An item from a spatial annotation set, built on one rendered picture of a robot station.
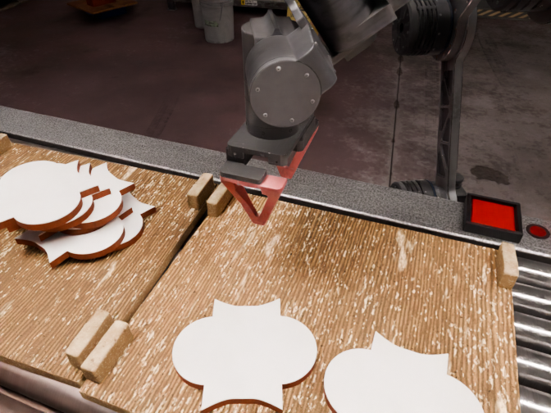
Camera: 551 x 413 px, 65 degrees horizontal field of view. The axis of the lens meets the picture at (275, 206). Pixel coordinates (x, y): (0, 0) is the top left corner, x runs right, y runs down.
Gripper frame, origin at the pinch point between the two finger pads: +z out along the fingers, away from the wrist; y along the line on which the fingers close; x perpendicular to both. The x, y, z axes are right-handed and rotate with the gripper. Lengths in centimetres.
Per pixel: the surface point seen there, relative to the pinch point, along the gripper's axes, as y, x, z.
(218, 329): -14.9, 0.9, 7.8
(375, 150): 182, 6, 101
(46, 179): -5.1, 30.5, 1.9
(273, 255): -1.6, -0.5, 8.9
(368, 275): -0.8, -12.8, 9.0
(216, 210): 2.6, 9.6, 7.3
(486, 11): 469, -55, 94
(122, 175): 6.8, 28.7, 8.6
